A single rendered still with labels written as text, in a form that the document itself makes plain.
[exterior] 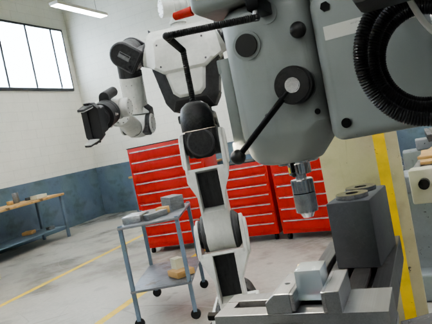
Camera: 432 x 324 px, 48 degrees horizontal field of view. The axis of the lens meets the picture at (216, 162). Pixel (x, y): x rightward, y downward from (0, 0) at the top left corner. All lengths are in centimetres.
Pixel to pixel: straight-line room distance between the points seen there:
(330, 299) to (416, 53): 46
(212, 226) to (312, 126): 97
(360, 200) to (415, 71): 58
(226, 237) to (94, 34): 1095
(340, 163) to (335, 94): 190
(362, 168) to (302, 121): 185
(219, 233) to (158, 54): 69
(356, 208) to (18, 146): 988
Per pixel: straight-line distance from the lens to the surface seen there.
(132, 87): 191
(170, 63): 178
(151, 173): 650
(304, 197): 102
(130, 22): 1200
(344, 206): 139
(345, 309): 99
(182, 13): 124
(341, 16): 90
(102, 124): 155
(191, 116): 100
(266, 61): 95
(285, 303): 99
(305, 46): 93
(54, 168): 1157
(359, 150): 276
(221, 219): 182
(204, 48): 177
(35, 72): 1170
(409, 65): 88
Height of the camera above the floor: 139
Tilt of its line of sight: 3 degrees down
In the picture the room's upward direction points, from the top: 11 degrees counter-clockwise
